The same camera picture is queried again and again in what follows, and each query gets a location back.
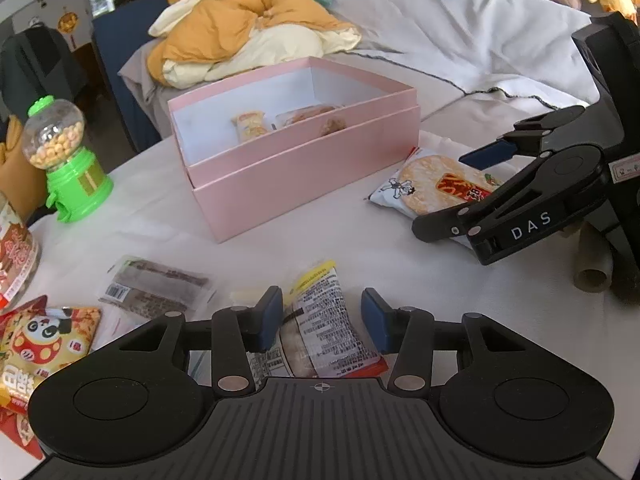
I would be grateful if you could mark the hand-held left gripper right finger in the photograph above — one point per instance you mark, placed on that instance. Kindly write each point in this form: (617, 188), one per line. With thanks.
(375, 325)

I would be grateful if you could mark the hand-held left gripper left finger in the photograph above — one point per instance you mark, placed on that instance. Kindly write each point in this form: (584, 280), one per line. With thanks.
(270, 317)

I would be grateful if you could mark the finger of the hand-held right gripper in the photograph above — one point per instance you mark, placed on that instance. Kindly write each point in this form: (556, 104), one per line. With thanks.
(440, 222)
(490, 156)

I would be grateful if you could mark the rice cracker packet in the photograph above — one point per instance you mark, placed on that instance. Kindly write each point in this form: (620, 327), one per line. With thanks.
(425, 185)

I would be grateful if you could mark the clear packet with yellow label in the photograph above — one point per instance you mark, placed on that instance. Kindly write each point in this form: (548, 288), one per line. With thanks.
(320, 330)

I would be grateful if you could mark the pink cardboard box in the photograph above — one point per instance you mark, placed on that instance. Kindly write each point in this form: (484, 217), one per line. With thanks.
(300, 175)

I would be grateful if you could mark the panda print snack packet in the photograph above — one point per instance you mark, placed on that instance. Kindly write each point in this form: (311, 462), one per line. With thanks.
(40, 345)

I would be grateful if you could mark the red snack packet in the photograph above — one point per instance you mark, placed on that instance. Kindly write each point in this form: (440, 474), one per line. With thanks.
(20, 430)

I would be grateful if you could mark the dark snack packet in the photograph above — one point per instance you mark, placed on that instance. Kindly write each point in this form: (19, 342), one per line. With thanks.
(150, 285)

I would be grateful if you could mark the grey blanket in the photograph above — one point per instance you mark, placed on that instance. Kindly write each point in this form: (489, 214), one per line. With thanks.
(450, 35)

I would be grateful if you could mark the beige tube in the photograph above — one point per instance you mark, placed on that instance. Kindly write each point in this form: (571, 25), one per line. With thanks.
(592, 265)

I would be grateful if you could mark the round brown pastry packet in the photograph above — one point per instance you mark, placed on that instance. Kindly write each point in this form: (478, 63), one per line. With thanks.
(332, 125)

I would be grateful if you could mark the clear pastry packet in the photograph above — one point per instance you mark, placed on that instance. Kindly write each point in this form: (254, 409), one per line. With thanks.
(300, 116)

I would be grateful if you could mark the small bread packet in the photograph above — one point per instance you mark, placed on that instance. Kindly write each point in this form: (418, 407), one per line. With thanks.
(250, 127)

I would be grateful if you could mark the green gumball machine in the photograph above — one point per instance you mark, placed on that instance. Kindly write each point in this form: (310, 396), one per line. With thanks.
(75, 180)

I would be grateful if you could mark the plastic jar with red label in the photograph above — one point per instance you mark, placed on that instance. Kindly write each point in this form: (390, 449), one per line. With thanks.
(15, 260)

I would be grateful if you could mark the orange and cream quilt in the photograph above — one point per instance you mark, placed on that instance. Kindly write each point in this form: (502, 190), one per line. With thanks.
(225, 20)

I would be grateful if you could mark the dark jacket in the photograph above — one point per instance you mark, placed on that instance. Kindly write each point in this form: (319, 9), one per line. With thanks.
(35, 70)

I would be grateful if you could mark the dark blue bed frame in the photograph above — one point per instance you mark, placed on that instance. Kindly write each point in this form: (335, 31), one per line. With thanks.
(115, 50)

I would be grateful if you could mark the orange wall ornament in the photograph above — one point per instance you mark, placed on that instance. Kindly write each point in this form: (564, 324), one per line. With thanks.
(67, 22)

